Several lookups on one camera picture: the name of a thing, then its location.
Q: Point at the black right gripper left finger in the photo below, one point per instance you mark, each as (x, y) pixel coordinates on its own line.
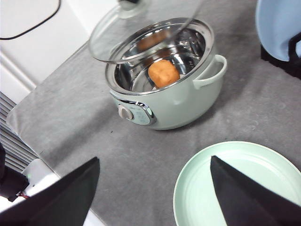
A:
(65, 202)

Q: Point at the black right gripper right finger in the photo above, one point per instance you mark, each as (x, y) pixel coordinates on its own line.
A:
(246, 202)

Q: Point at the green plate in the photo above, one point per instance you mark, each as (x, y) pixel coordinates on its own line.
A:
(195, 200)

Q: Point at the brown potato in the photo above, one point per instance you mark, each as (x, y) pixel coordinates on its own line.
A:
(163, 73)

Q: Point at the glass pot lid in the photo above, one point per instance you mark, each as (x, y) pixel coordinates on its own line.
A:
(136, 27)

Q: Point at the green electric steamer pot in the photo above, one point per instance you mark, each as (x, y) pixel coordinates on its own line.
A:
(191, 101)

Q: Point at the blue plate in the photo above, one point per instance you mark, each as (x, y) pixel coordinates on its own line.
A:
(277, 22)

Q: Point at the black dish rack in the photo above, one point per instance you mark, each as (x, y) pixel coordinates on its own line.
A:
(293, 66)

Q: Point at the black cable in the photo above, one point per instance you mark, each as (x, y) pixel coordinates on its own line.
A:
(34, 25)

